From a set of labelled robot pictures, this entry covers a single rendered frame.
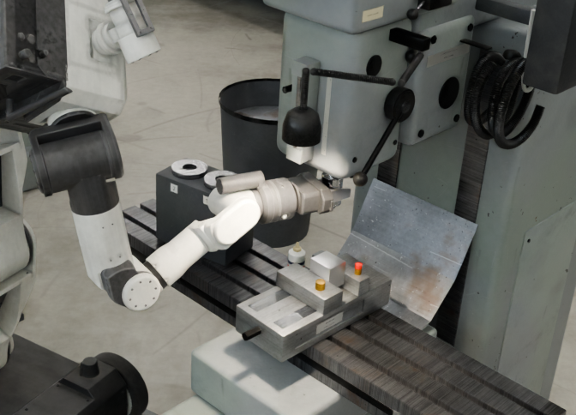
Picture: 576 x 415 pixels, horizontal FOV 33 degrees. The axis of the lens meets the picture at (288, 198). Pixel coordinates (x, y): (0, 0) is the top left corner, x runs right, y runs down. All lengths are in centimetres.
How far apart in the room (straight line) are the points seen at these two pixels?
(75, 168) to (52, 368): 100
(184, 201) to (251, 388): 51
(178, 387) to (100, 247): 168
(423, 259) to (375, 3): 82
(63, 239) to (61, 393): 186
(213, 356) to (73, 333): 157
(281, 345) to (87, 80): 69
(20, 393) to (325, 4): 131
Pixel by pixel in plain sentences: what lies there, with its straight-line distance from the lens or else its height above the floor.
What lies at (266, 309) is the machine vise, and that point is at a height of 99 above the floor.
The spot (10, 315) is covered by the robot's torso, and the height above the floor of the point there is 81.
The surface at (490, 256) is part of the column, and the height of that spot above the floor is 101.
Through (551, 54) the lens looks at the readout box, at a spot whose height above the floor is 159.
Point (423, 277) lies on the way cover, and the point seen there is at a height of 93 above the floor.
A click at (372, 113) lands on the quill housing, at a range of 190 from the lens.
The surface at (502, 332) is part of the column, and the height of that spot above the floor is 76.
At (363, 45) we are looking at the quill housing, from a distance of 181.
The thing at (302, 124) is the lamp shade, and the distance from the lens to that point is 172.
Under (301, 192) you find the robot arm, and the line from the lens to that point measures 198.
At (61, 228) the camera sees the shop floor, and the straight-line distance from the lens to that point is 438.
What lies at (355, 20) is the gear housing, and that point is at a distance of 174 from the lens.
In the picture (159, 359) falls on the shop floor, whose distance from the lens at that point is 356.
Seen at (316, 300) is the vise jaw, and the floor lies 102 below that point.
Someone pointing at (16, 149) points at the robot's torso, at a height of 126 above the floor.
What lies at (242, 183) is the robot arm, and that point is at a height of 129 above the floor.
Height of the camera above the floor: 218
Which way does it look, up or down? 28 degrees down
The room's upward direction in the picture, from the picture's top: 4 degrees clockwise
